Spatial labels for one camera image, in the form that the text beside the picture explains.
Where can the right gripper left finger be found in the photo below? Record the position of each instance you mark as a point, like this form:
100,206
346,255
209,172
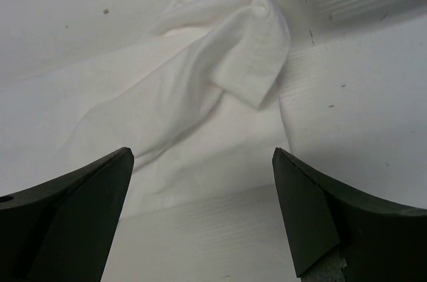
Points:
62,230

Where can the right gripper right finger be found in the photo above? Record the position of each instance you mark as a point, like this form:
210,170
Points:
339,233

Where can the white cartoon-print t-shirt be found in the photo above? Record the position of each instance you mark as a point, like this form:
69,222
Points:
195,101

